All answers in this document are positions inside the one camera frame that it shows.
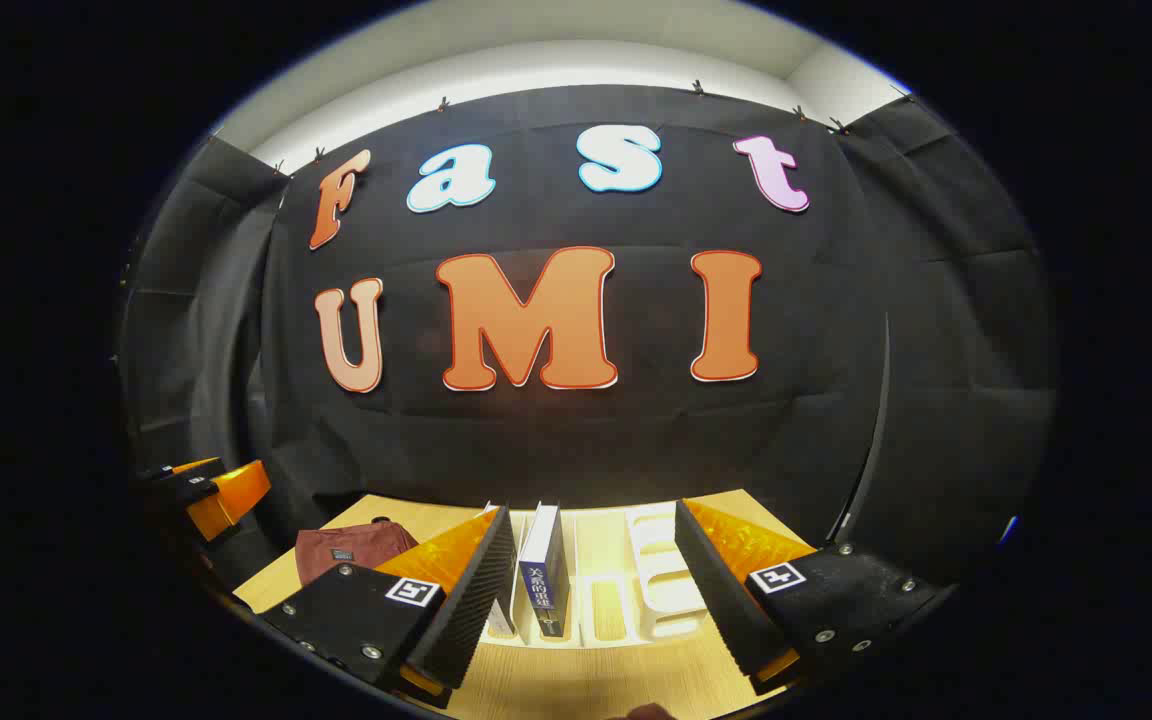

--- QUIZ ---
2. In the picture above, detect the blue spine book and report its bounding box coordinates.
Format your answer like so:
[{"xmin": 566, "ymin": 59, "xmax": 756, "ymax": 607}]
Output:
[{"xmin": 518, "ymin": 503, "xmax": 570, "ymax": 641}]

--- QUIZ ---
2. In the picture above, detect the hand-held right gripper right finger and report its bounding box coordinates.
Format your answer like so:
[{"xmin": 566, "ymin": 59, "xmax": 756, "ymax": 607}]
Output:
[{"xmin": 674, "ymin": 497, "xmax": 945, "ymax": 697}]

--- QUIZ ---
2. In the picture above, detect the black backdrop cloth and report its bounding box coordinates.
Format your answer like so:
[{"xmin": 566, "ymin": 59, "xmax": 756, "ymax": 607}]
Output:
[{"xmin": 121, "ymin": 85, "xmax": 1057, "ymax": 586}]

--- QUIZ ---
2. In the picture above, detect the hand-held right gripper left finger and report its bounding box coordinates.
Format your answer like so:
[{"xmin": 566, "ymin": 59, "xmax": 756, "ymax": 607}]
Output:
[{"xmin": 261, "ymin": 503, "xmax": 517, "ymax": 709}]

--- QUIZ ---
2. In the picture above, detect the maroon schoolbag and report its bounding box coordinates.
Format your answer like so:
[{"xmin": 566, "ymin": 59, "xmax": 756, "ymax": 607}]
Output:
[{"xmin": 296, "ymin": 517, "xmax": 420, "ymax": 587}]

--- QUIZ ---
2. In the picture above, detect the white bookshelf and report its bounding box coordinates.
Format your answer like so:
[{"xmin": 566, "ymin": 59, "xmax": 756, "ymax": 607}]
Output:
[{"xmin": 481, "ymin": 500, "xmax": 713, "ymax": 647}]

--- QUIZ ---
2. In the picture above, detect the grey spine book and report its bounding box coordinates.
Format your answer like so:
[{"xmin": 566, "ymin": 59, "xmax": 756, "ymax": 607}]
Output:
[{"xmin": 484, "ymin": 505, "xmax": 523, "ymax": 639}]

